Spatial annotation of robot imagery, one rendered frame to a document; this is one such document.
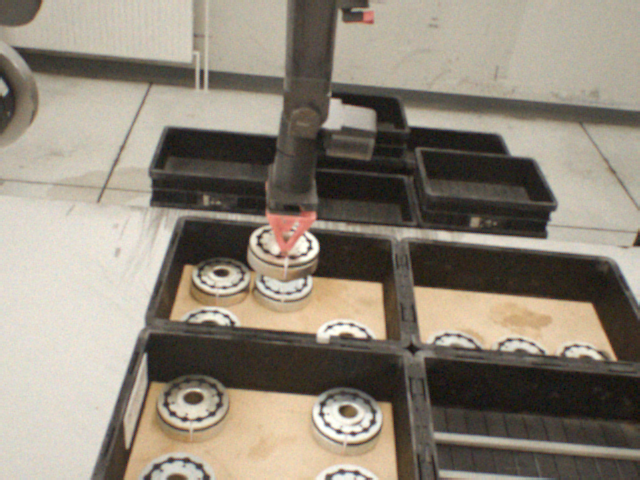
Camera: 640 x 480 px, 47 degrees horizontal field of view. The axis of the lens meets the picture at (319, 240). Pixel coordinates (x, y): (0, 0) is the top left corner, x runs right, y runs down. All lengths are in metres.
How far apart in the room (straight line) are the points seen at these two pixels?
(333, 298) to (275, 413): 0.30
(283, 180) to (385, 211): 1.48
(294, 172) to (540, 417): 0.55
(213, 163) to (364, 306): 1.20
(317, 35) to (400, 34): 3.26
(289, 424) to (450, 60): 3.27
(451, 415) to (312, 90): 0.56
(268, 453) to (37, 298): 0.66
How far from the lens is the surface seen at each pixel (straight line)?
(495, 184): 2.54
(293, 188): 1.02
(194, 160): 2.44
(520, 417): 1.22
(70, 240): 1.71
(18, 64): 1.28
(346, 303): 1.34
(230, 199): 2.18
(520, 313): 1.41
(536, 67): 4.31
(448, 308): 1.37
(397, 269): 1.27
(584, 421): 1.26
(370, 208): 2.48
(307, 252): 1.09
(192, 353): 1.12
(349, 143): 0.99
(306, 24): 0.84
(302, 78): 0.88
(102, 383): 1.36
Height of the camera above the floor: 1.67
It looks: 34 degrees down
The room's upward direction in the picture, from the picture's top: 7 degrees clockwise
